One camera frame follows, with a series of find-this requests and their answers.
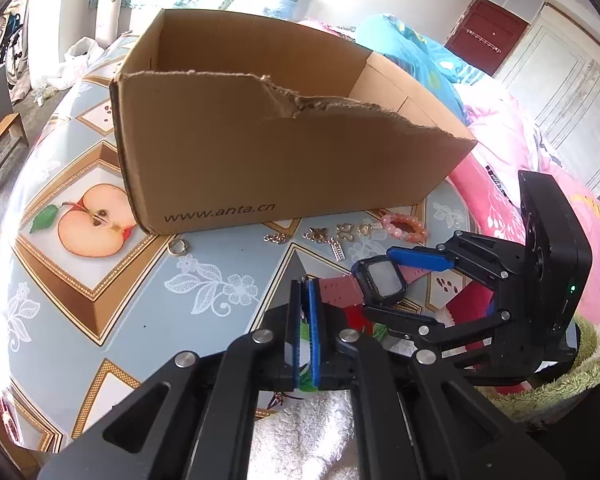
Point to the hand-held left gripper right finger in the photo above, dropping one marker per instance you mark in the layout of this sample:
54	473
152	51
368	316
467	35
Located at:
314	340

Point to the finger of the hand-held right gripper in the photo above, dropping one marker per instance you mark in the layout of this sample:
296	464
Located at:
405	322
420	257

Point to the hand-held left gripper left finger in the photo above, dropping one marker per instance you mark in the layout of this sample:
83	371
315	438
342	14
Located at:
296	340

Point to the black pink wrist watch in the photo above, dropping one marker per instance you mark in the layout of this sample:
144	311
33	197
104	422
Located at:
380	280

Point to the rhinestone bar clip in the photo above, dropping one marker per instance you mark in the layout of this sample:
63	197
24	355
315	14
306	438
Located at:
336	250

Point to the brown cardboard box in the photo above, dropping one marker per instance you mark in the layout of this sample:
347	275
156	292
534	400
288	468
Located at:
230	160

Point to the white towel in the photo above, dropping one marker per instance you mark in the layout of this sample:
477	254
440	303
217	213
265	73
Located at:
310	430

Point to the gold butterfly earring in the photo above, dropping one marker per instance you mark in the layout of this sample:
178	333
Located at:
317	234

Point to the fruit print tablecloth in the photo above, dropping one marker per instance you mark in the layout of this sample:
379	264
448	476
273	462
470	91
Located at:
205	280

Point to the pink blanket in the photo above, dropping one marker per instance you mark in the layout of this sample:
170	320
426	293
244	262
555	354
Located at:
500	125

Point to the white wardrobe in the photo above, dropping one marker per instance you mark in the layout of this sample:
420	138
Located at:
570	85

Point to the blue quilt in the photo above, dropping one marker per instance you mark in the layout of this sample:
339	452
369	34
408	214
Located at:
405	45

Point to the red door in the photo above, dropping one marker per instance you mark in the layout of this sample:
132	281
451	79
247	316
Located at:
485	30

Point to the white plastic bag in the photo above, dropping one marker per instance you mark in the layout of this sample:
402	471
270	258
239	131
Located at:
80	52

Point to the wooden stool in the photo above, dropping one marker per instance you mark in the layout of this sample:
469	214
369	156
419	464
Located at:
5	127

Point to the white rolled board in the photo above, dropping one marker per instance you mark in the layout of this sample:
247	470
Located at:
112	5

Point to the bicycle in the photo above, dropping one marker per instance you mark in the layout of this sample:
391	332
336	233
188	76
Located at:
12	40

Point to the door hook rail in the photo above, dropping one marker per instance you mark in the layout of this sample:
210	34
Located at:
482	40

